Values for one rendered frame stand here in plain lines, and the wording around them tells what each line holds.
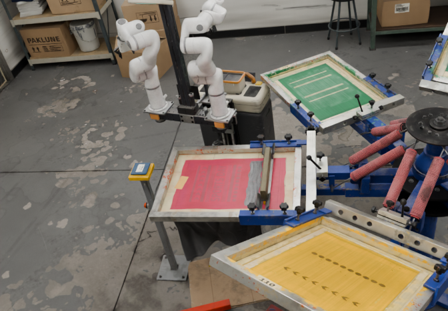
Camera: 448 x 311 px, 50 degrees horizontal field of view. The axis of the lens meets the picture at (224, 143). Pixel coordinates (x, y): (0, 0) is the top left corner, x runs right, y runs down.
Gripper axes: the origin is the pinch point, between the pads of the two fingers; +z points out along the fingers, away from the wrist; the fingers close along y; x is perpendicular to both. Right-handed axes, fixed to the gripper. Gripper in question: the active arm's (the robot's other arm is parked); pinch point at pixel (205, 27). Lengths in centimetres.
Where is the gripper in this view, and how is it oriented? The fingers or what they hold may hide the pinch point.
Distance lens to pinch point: 306.8
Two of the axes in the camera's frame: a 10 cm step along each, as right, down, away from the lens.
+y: -5.6, -8.0, 1.9
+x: -7.7, 4.3, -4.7
